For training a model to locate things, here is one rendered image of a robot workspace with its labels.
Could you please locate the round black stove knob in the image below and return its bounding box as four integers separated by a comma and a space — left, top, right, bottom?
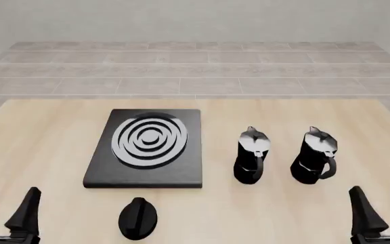
118, 197, 158, 241

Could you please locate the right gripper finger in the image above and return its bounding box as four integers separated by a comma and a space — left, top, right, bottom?
348, 185, 390, 238

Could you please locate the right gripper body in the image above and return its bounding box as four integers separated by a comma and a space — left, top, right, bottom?
349, 232, 390, 244

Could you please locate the black moka pot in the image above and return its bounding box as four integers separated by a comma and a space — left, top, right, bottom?
290, 125, 339, 185
232, 125, 271, 185

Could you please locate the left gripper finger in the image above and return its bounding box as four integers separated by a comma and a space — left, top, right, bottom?
4, 186, 42, 236

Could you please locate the flat black stove plate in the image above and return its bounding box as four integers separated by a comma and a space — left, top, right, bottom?
83, 108, 203, 189

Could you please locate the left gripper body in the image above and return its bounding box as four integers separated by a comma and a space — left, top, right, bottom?
0, 230, 42, 244

